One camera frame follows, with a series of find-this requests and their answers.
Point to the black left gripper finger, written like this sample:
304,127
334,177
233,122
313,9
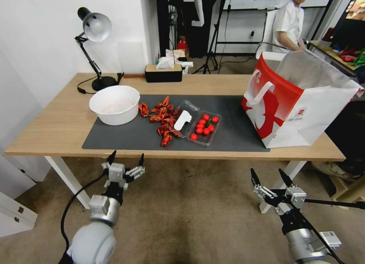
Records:
111,158
139,163

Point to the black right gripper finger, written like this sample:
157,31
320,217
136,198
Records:
285,178
256,180

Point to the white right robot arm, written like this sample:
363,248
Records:
305,247

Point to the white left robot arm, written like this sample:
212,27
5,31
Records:
92,244

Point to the clear disposable takeout box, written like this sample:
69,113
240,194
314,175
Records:
185,121

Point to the red white delivery bag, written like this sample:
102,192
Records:
288,110

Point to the black tissue box wooden lid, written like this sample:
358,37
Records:
164,74

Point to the white plastic bag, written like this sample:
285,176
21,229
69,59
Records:
174,53

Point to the red box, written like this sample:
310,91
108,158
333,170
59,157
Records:
182,44

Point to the red crayfish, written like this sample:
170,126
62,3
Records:
164,130
164,103
170,120
166,140
156,118
143,109

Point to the white round bowl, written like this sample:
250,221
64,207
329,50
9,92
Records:
114,113

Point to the grey shoe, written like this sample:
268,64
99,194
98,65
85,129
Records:
335,170

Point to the dark grey table mat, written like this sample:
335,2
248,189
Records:
236,133

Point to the red cherry tomato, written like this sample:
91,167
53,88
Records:
202,122
215,119
206,117
199,130
206,131
193,137
200,126
211,128

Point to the wooden table white legs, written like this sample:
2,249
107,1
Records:
57,118

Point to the small black clip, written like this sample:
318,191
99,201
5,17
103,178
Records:
119,78

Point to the white drawer cabinet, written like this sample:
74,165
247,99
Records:
12,198

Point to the wooden side table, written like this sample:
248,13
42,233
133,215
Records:
336,57

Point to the black desk lamp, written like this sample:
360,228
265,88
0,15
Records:
95,27

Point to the black tripod stand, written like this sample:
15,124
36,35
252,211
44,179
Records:
212,41

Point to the white chair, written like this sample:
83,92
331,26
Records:
266,33

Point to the person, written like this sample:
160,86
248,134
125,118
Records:
289,21

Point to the dark monitor screen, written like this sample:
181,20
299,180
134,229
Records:
352,16

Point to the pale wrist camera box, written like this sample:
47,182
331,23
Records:
117,174
296,197

